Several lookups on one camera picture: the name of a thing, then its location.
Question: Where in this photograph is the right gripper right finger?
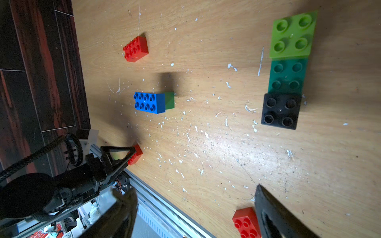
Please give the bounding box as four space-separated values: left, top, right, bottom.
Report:
255 184 318 238

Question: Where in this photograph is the black small lego brick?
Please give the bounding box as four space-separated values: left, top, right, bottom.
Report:
261 93 302 130

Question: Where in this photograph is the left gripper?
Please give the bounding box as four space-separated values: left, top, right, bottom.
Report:
56 146 136 205

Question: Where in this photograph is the blue lego brick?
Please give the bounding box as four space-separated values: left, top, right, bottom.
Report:
134 92 166 114

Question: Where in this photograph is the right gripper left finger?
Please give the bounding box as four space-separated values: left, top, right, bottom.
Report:
81 188 138 238

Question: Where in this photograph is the red small lego brick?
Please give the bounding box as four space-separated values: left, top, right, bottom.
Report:
232 207 262 238

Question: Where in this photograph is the green small lego brick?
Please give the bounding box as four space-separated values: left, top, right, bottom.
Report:
165 92 175 110

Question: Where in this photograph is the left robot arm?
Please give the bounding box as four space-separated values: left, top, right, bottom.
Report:
1 134 137 229

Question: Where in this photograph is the dark green lego brick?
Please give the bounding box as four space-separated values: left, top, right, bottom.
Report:
268 58 308 95

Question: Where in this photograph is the lime green lego brick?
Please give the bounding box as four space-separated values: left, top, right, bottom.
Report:
269 11 318 59

